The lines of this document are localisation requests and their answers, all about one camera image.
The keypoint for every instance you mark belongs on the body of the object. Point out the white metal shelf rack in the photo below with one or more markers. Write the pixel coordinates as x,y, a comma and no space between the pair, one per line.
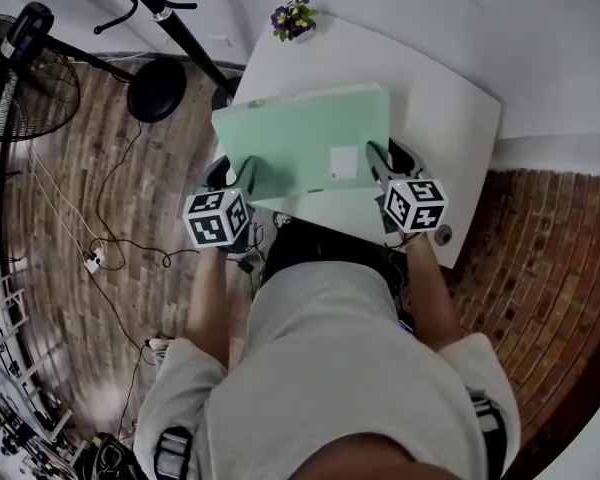
10,348

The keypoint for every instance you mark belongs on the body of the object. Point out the person's right forearm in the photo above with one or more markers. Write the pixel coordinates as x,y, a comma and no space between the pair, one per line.
435,298

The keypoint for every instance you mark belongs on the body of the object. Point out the green folder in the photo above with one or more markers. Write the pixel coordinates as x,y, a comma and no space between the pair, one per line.
300,138

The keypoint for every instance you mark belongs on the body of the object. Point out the purple flower pot plant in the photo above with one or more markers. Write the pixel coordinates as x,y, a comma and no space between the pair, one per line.
292,18

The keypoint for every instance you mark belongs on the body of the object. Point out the black coat rack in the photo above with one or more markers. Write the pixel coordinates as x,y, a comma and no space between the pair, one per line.
180,33

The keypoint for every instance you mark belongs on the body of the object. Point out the black bag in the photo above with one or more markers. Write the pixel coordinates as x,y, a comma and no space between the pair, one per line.
105,455

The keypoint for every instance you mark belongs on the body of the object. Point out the white power strip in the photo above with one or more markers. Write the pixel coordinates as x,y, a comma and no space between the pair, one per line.
93,260

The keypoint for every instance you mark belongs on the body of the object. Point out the person's light grey shirt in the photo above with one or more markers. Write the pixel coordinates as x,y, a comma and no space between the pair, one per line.
330,368

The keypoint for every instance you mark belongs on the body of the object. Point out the person's black trousers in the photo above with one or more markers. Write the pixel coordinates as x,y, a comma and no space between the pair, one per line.
320,243

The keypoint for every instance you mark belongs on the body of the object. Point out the black standing fan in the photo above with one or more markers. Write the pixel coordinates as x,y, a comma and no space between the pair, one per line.
25,93

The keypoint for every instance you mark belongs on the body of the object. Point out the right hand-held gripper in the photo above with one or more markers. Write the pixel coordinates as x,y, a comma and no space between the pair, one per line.
415,205

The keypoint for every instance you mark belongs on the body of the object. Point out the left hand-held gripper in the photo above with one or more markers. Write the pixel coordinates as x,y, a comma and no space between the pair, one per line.
215,218

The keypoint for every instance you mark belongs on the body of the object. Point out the person's left forearm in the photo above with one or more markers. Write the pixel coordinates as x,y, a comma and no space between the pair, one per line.
207,308

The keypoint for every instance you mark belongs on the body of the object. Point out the white plug adapter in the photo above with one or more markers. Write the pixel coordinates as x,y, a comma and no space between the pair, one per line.
157,348

